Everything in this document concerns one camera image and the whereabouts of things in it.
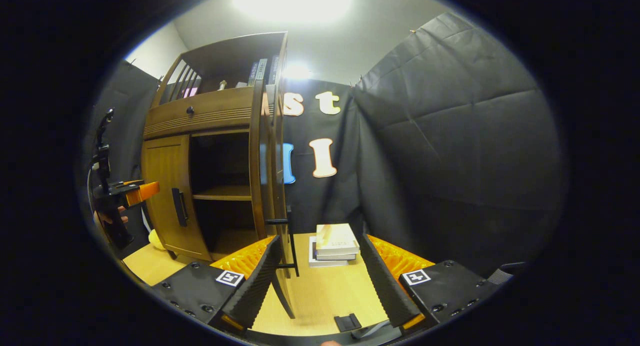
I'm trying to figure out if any white book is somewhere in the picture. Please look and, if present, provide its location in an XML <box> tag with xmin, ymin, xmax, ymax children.
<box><xmin>308</xmin><ymin>236</ymin><xmax>351</xmax><ymax>268</ymax></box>

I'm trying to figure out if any wooden drawer with black knob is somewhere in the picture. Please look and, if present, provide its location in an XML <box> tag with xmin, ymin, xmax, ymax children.
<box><xmin>143</xmin><ymin>86</ymin><xmax>264</xmax><ymax>140</ymax></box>

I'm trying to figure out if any grey camera cable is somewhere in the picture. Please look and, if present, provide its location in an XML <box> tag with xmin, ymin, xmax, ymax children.
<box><xmin>87</xmin><ymin>164</ymin><xmax>101</xmax><ymax>222</ymax></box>

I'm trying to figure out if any cream cover book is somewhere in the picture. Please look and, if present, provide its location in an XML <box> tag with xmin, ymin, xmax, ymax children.
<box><xmin>316</xmin><ymin>224</ymin><xmax>361</xmax><ymax>257</ymax></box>

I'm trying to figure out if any wooden inner shelf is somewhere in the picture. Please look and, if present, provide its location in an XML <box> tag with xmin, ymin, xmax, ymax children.
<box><xmin>192</xmin><ymin>185</ymin><xmax>253</xmax><ymax>202</ymax></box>

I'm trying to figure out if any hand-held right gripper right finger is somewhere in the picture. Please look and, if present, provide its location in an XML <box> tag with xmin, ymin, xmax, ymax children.
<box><xmin>360</xmin><ymin>234</ymin><xmax>501</xmax><ymax>332</ymax></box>

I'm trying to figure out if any wooden double-door shoe cabinet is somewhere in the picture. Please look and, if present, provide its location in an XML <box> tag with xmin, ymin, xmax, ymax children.
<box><xmin>141</xmin><ymin>31</ymin><xmax>301</xmax><ymax>319</ymax></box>

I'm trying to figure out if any wooden shoe cabinet door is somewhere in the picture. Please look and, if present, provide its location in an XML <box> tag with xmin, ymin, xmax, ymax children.
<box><xmin>141</xmin><ymin>135</ymin><xmax>213</xmax><ymax>262</ymax></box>
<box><xmin>249</xmin><ymin>79</ymin><xmax>301</xmax><ymax>319</ymax></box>

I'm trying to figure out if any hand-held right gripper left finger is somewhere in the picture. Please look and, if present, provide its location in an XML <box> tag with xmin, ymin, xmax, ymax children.
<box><xmin>150</xmin><ymin>235</ymin><xmax>283</xmax><ymax>333</ymax></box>

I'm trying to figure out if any black backdrop cloth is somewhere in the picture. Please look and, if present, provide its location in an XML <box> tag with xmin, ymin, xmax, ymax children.
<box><xmin>82</xmin><ymin>11</ymin><xmax>568</xmax><ymax>277</ymax></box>

